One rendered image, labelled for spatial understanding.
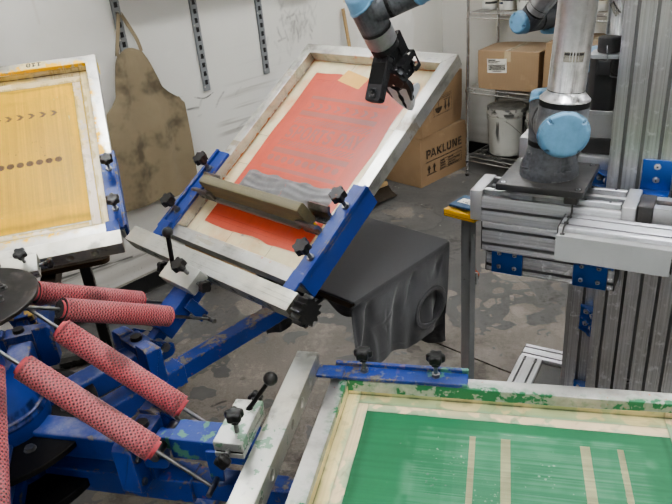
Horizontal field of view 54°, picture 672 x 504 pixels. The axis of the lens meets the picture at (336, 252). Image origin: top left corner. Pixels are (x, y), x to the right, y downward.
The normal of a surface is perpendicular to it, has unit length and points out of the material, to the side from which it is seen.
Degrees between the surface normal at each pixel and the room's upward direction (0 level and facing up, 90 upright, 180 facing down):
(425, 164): 90
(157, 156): 90
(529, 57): 89
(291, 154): 32
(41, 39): 90
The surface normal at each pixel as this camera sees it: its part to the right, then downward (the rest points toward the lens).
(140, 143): 0.91, 0.10
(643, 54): -0.49, 0.43
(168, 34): 0.73, 0.25
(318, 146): -0.43, -0.56
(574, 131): -0.14, 0.57
